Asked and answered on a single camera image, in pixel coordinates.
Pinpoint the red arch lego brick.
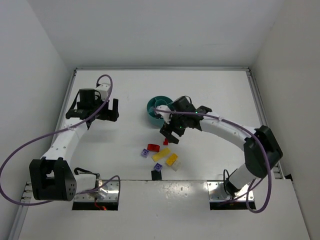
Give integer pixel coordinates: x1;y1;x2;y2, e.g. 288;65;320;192
147;143;160;152

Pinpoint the metal base plate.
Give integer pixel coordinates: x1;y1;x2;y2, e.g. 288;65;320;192
73;178;120;203
206;180;255;203

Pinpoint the white lego brick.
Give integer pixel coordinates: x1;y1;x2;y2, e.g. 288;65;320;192
171;160;181;172

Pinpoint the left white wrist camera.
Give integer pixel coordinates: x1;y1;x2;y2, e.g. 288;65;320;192
95;83;111;102

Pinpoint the aluminium frame rail right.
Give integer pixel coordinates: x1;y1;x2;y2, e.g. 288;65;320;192
246;68;285;180

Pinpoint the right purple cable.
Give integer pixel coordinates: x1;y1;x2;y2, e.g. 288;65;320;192
152;107;272;214

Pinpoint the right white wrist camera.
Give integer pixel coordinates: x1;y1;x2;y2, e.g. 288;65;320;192
154;105;171;125

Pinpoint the small red lego brick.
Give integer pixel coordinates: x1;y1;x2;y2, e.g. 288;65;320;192
163;139;169;146

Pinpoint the yellow lego plate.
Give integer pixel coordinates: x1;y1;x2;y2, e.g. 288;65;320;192
151;147;171;162

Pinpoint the aluminium frame rail left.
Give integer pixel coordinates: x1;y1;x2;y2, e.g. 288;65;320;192
7;68;78;240

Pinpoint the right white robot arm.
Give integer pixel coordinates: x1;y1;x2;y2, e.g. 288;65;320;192
154;96;283;197

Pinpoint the purple lego brick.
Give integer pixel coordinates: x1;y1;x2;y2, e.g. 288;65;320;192
153;163;163;172
140;148;149;158

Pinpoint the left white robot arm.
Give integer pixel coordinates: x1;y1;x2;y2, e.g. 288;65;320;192
29;83;119;201

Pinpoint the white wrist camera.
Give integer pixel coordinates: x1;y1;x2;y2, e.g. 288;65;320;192
95;83;111;102
154;105;171;125

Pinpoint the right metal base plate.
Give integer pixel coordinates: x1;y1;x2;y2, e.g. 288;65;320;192
206;180;255;203

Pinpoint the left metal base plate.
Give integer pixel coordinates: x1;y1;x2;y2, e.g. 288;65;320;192
73;178;120;203

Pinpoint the aluminium frame rail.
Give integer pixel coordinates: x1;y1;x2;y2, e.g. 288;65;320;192
246;68;285;180
7;68;78;240

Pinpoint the teal round divided container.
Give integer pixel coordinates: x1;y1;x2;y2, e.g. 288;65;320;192
146;95;174;127

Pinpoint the yellow lego brick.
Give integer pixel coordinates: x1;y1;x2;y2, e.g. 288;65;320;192
165;153;178;167

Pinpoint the black lego brick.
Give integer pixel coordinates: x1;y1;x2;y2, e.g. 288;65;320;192
151;170;162;181

